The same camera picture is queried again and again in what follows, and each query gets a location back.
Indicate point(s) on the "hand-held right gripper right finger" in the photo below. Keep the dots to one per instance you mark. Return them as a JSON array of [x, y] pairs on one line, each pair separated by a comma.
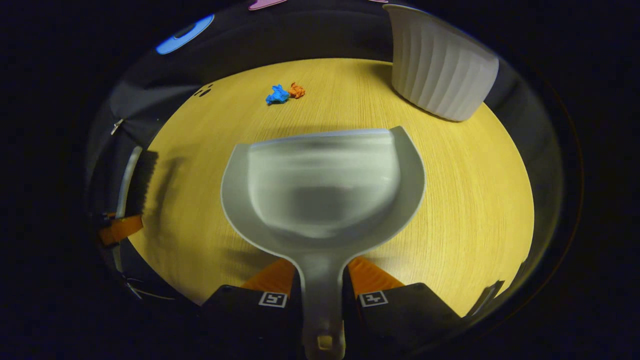
[[410, 315]]

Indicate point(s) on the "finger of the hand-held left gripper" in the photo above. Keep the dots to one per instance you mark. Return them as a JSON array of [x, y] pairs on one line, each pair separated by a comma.
[[120, 229]]

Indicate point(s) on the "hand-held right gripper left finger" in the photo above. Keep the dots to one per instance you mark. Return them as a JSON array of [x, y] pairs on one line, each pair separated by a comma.
[[240, 315]]

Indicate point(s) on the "small white broom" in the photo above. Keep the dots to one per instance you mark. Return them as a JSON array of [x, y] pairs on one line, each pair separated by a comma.
[[145, 182]]

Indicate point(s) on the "white plastic dustpan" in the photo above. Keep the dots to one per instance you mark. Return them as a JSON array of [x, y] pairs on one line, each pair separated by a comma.
[[325, 200]]

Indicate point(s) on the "blue paper ball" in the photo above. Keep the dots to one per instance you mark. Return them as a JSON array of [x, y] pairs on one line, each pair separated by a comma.
[[277, 95]]

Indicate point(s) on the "orange paper ball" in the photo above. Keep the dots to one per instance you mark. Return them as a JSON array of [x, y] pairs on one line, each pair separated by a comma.
[[296, 91]]

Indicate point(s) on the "white ribbed garbage bin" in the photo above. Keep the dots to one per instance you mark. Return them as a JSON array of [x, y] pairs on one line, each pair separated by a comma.
[[440, 65]]

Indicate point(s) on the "white cloth clip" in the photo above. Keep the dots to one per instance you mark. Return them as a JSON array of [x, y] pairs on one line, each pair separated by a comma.
[[117, 126]]

